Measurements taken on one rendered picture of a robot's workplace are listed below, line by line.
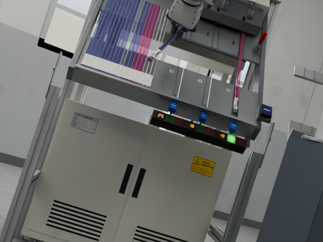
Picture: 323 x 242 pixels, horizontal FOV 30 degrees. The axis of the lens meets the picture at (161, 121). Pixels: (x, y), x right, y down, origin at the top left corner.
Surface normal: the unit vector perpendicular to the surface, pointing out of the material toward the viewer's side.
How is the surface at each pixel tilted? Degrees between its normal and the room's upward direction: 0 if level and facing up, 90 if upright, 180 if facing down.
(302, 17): 90
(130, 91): 136
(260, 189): 90
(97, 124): 90
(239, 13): 46
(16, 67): 90
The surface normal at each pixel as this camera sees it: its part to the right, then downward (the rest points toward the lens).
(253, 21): 0.28, -0.66
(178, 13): -0.48, 0.58
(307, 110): 0.51, 0.13
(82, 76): -0.16, 0.68
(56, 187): 0.09, 0.00
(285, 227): -0.81, -0.28
